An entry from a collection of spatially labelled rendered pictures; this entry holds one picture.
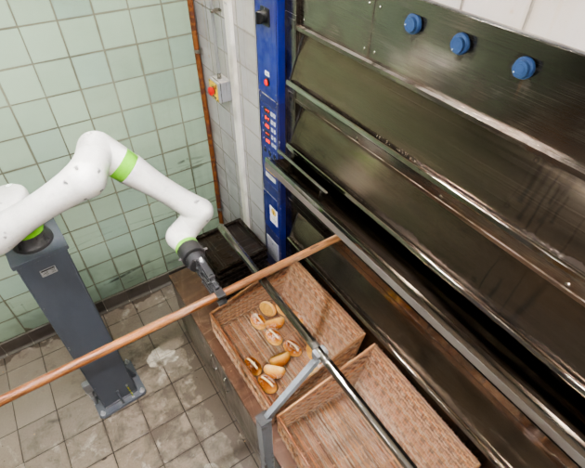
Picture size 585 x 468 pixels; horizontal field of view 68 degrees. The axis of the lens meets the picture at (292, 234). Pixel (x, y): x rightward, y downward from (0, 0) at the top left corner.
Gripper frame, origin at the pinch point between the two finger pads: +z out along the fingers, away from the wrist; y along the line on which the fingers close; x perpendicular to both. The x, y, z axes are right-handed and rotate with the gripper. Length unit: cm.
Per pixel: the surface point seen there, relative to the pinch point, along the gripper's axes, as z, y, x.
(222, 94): -89, -26, -49
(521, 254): 64, -45, -54
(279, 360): 6, 55, -20
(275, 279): -28, 45, -40
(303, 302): -12, 51, -46
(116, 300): -122, 115, 30
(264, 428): 38.5, 27.1, 5.5
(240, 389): 5, 62, 0
